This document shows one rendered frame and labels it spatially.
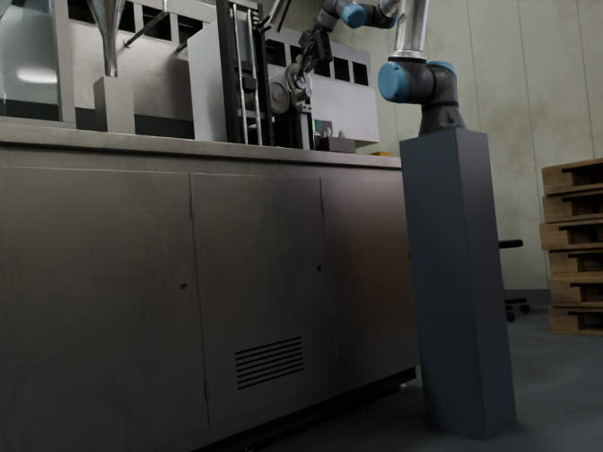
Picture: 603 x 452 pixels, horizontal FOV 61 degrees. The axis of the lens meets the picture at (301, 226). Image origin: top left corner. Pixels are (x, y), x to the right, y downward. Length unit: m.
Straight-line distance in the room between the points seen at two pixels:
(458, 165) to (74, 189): 1.03
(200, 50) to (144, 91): 0.26
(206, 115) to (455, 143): 0.92
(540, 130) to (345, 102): 1.89
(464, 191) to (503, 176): 2.79
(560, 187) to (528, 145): 1.26
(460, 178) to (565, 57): 2.82
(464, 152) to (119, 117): 1.05
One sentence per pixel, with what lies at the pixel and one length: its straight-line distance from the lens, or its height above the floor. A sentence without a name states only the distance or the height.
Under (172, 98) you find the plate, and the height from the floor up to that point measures 1.22.
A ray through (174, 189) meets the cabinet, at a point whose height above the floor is 0.77.
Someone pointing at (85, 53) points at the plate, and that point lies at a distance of 2.05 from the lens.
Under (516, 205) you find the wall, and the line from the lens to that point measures 4.30.
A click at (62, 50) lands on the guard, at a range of 1.40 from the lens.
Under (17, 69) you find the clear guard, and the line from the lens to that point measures 1.36.
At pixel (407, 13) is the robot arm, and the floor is 1.24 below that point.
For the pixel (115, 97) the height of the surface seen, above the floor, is 1.11.
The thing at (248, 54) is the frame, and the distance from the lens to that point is 1.86.
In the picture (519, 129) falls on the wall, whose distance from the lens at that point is 4.33.
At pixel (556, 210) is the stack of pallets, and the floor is 0.67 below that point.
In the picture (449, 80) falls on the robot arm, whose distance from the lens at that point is 1.71.
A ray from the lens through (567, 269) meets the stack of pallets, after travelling 3.14.
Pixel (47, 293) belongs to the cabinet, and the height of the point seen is 0.54.
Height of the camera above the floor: 0.59
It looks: 2 degrees up
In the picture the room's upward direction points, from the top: 5 degrees counter-clockwise
